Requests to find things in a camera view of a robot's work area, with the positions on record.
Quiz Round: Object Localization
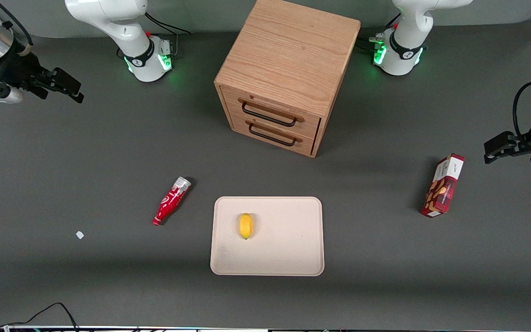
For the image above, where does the wooden drawer cabinet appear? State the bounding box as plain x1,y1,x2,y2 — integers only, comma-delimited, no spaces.
214,0,361,159

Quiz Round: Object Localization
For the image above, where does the black left base cable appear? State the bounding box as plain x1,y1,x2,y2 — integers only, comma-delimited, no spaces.
357,16,401,55

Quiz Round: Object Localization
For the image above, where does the red coke bottle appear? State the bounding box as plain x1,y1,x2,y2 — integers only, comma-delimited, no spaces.
152,176,192,226

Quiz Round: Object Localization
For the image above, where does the black cable at table edge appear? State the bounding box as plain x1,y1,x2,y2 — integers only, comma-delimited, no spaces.
0,302,80,332

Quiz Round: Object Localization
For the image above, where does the black drawer handle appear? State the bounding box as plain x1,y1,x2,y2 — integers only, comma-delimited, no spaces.
248,123,296,147
241,101,298,127

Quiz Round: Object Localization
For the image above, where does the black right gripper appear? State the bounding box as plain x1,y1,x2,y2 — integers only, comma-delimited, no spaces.
0,52,84,103

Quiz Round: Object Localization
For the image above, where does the red snack box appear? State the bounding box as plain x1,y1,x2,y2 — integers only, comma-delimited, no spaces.
420,153,465,218

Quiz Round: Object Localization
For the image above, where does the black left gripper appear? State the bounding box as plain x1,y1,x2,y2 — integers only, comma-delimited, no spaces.
484,111,531,165

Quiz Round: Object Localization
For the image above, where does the beige plastic tray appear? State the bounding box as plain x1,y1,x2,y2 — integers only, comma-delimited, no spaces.
210,196,325,277

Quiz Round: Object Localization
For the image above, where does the black right base cable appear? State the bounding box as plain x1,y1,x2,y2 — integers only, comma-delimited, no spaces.
145,12,192,56

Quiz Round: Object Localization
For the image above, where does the yellow lemon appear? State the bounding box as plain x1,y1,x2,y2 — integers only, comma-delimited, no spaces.
239,213,253,240

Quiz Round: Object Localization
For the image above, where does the wooden drawer front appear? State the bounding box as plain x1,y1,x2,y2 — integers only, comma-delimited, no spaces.
230,113,317,155
222,86,322,138

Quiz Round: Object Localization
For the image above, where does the black base cable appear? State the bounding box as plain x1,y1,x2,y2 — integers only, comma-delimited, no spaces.
145,12,192,56
357,16,401,55

